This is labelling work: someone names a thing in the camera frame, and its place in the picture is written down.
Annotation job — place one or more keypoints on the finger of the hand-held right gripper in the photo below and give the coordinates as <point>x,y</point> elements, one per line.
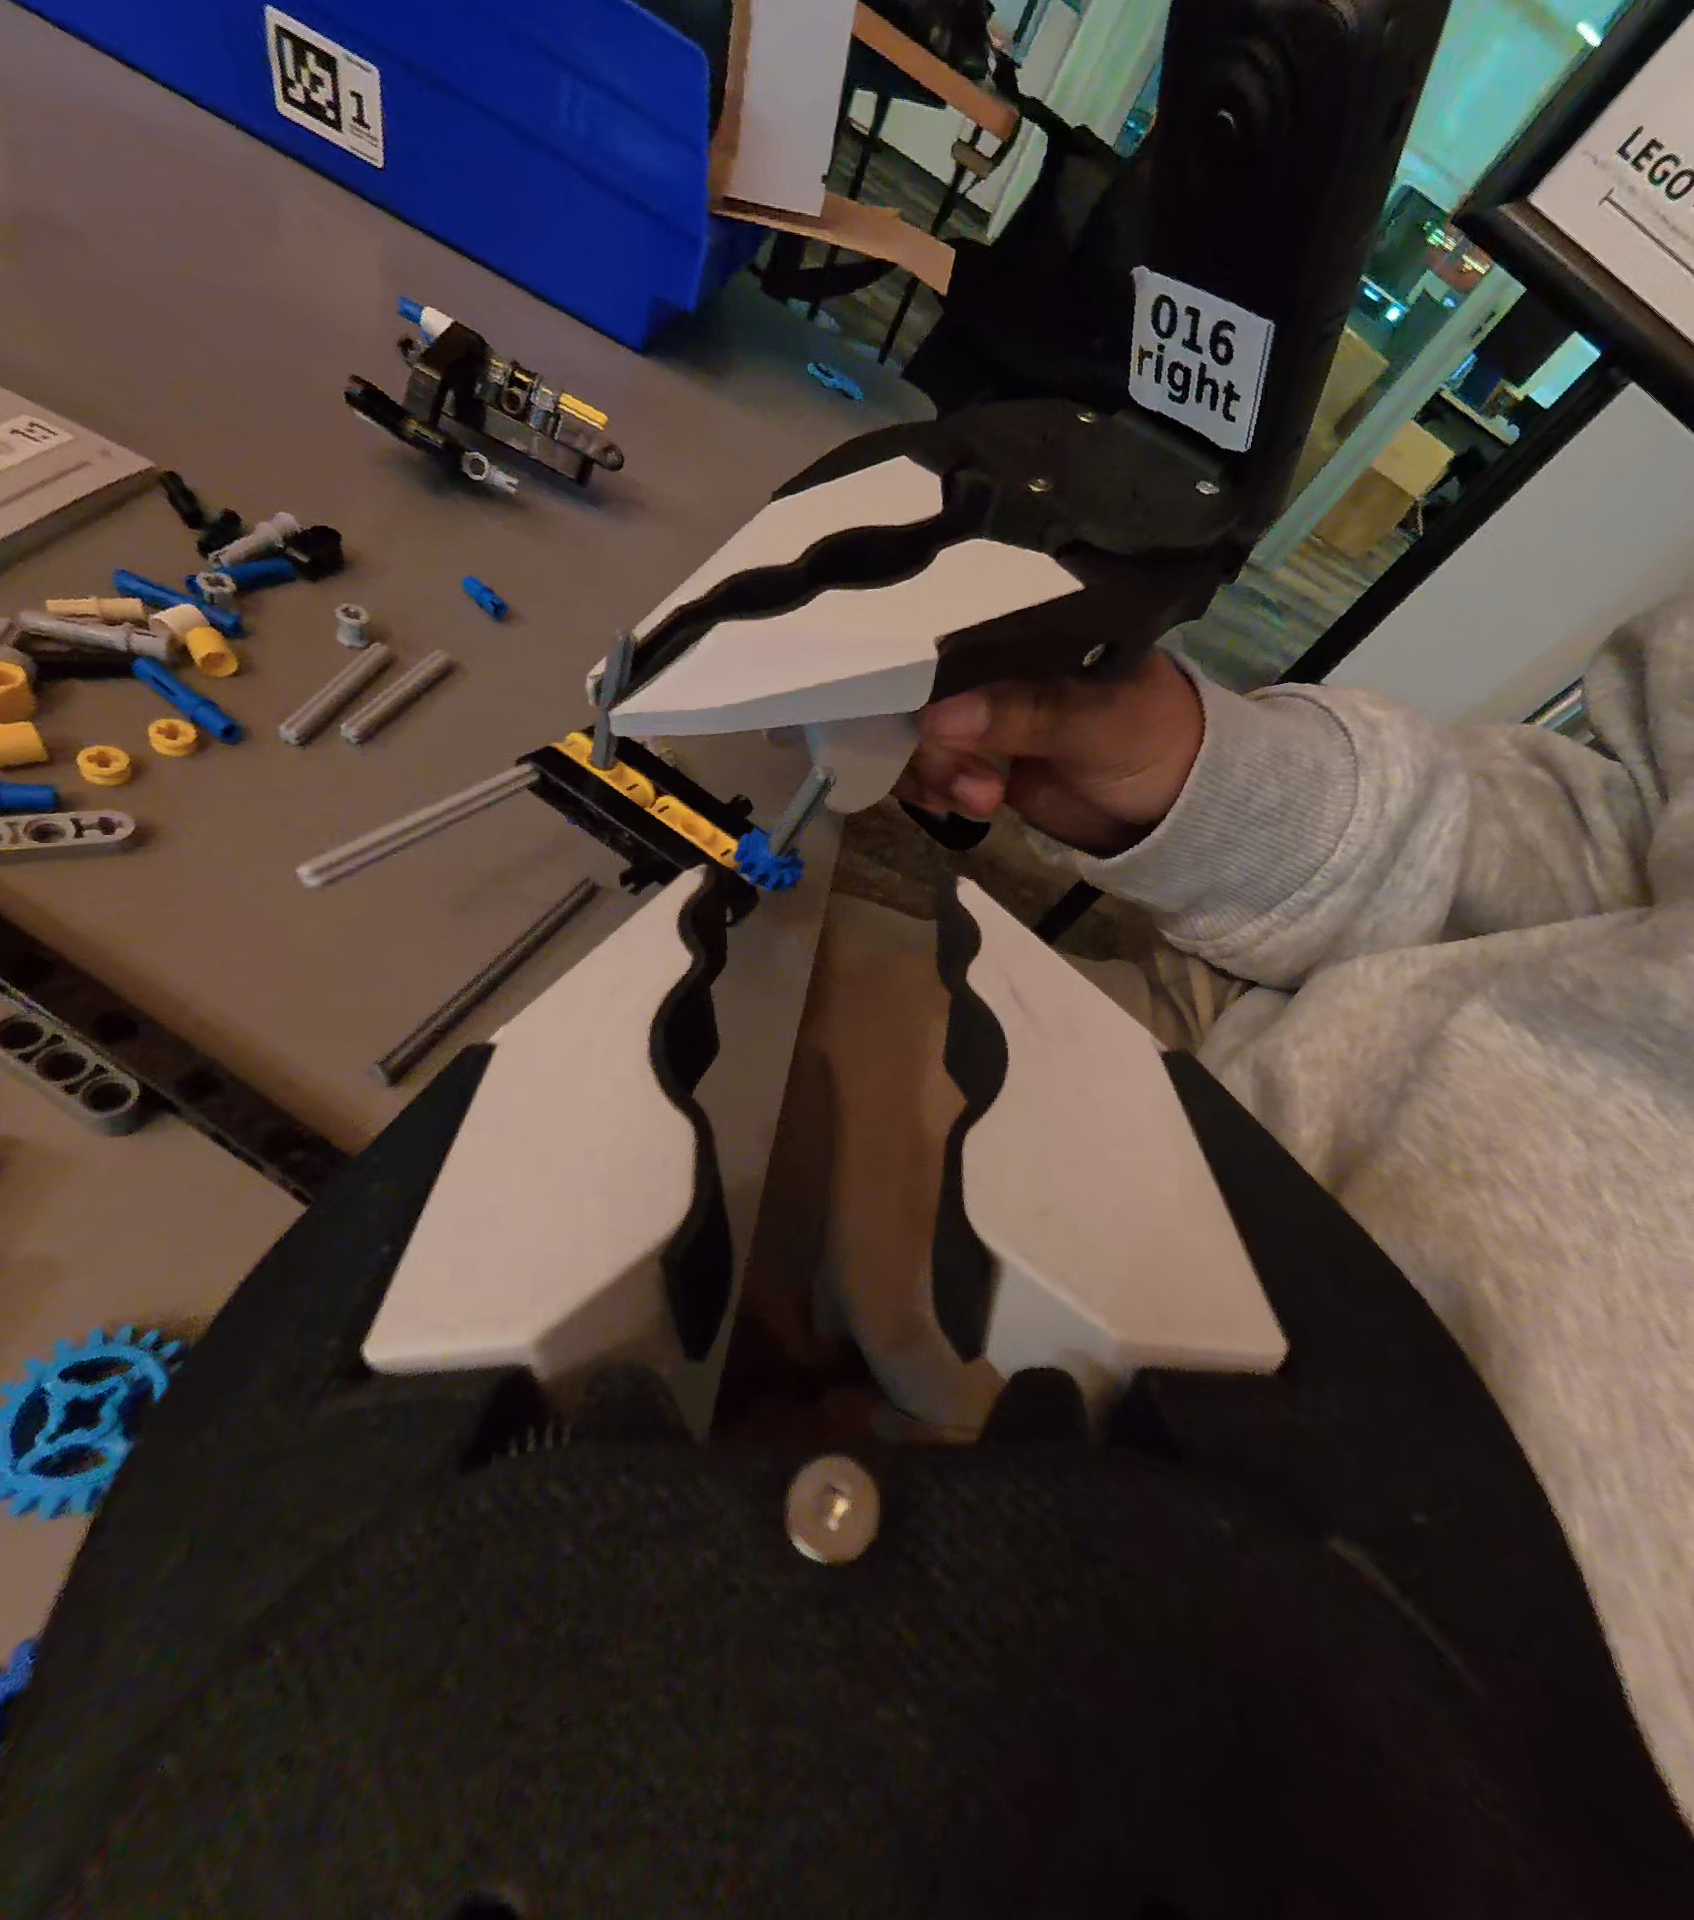
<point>846,645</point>
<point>786,525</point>

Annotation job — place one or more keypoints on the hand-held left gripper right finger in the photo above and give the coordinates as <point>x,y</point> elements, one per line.
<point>1116,1200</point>

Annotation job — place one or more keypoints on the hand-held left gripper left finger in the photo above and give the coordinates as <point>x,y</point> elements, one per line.
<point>546,1184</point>

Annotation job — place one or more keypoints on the black yellow lego assembly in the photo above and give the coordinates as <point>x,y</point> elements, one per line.
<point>637,795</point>

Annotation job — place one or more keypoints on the person's right forearm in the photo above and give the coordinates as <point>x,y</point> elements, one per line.
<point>1327,810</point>

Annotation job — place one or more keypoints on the dark grey lego axle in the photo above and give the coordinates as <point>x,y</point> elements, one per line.
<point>486,981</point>

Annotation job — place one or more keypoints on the blue lego pin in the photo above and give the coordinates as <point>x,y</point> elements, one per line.
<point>485,597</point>

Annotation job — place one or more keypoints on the black lego subassembly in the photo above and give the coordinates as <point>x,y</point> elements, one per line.
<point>486,405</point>

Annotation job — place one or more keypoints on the long black lego beam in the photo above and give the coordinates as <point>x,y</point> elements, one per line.
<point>187,1089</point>

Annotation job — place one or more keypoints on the short grey lego beam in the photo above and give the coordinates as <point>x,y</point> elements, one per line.
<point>67,1069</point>

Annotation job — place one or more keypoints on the pile of small lego pins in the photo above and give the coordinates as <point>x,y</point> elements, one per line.
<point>173,631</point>

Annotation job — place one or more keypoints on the thin grey lego liftarm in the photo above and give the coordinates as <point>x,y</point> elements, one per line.
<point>6,837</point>

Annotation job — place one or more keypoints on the person's right hand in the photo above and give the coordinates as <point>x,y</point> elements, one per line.
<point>1072,750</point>

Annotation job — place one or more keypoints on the blue plastic bin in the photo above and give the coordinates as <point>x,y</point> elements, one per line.
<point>517,164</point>

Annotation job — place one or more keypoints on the black framed patterned sign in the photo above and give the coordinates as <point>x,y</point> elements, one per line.
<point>1686,181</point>

